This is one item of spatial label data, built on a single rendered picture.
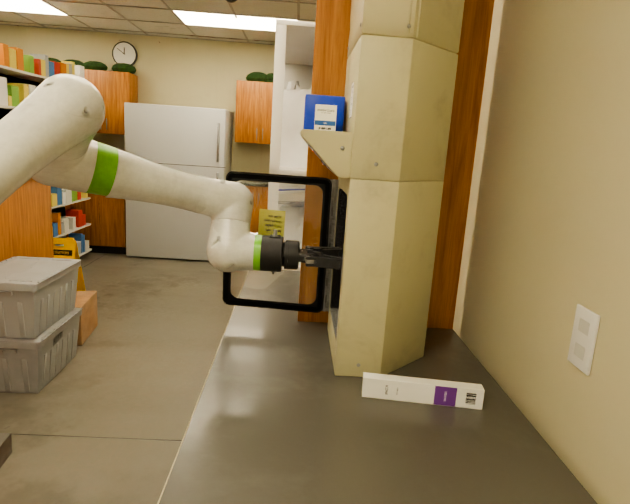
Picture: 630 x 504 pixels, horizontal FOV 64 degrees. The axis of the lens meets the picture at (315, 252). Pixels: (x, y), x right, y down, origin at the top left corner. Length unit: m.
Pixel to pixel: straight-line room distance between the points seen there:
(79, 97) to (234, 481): 0.73
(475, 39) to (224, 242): 0.90
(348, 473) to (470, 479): 0.21
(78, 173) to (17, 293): 2.01
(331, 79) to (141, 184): 0.62
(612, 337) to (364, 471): 0.48
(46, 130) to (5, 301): 2.27
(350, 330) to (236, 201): 0.43
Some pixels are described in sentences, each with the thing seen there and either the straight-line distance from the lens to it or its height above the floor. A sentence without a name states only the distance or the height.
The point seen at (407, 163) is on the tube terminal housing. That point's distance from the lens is 1.17.
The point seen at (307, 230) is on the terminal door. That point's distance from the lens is 1.46.
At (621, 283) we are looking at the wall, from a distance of 0.99.
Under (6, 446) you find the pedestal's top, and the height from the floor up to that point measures 0.93.
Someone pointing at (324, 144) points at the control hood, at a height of 1.48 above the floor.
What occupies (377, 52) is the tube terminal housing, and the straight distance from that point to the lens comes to 1.16.
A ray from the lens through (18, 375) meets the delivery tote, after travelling 3.35.
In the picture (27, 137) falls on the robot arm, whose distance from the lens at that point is 0.99.
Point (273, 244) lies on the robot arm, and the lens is 1.27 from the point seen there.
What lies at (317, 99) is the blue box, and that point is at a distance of 1.32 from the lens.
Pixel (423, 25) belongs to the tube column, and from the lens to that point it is 1.21.
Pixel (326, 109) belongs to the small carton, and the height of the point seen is 1.56.
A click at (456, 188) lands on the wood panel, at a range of 1.58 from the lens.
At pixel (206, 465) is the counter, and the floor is 0.94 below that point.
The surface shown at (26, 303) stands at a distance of 3.16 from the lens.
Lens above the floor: 1.48
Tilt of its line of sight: 12 degrees down
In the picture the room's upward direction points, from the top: 4 degrees clockwise
